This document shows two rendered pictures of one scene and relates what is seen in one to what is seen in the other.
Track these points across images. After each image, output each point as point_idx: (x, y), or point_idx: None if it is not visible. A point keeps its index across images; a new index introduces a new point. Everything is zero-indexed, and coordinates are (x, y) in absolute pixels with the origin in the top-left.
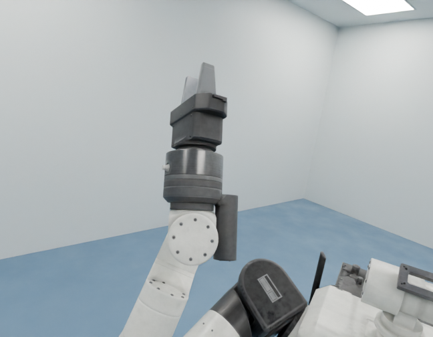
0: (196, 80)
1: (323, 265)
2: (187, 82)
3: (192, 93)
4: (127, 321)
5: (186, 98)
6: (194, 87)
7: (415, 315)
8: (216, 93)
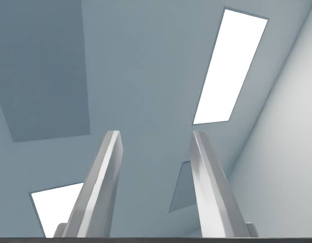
0: (193, 137)
1: None
2: (191, 165)
3: (200, 182)
4: None
5: (201, 211)
6: (196, 157)
7: None
8: (79, 197)
